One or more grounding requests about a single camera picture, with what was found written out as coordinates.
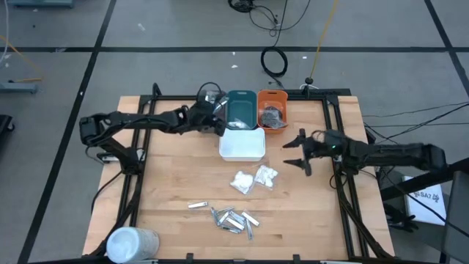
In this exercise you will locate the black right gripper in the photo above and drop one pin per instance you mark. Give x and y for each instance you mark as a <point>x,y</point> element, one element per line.
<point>326,146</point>

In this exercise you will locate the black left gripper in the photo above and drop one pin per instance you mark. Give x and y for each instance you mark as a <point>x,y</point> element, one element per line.
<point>201,117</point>

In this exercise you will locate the clear bag of cotton balls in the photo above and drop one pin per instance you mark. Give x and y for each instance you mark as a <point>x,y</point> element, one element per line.
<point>266,176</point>
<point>238,124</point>
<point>242,181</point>

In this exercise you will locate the clear bag of black items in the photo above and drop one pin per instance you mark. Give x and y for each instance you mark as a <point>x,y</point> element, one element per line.
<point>273,118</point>

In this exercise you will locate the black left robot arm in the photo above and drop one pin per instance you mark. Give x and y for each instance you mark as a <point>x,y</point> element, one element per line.
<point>146,120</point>

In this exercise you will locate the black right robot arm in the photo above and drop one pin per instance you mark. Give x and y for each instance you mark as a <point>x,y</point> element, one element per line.
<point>395,154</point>

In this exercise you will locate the empty clear plastic bag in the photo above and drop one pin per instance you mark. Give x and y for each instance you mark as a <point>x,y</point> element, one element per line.
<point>264,161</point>

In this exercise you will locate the teal plastic bin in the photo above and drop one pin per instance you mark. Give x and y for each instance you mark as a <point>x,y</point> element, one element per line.
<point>242,106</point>

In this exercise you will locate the white plastic bin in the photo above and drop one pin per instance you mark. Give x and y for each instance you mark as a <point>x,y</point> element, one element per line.
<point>242,144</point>

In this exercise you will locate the orange plastic bin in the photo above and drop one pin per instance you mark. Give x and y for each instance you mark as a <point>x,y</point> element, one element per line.
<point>273,100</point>

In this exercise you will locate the black stand foot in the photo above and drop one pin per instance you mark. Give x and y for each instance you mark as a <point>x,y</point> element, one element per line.
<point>399,220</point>

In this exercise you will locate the black metal beam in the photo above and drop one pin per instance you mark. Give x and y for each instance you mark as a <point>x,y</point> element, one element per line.
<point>421,181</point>

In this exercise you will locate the white printed sign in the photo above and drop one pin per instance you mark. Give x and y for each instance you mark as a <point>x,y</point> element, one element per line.
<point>425,212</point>

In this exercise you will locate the white wipes canister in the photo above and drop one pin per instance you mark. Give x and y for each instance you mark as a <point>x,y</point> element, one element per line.
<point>132,245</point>

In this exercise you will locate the grey cabinet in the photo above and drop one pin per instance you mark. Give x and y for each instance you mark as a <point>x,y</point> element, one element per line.
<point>458,227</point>

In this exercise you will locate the grey desk foot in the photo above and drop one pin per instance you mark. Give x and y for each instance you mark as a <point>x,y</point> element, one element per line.
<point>18,88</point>
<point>40,3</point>

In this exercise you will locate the black aluminium table frame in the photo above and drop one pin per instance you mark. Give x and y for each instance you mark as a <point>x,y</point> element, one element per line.
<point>172,98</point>

